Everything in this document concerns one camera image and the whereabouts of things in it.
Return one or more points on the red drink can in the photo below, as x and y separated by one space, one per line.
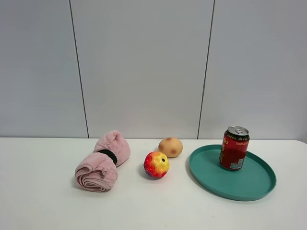
234 147

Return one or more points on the tan spotted potato toy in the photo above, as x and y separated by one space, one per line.
171 147

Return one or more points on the red yellow dimpled ball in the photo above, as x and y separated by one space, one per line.
156 165

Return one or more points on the black hair band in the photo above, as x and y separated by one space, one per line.
110 154

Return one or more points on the rolled pink towel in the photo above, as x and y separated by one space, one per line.
97 172

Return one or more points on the teal round plate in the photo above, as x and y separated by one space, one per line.
254 181

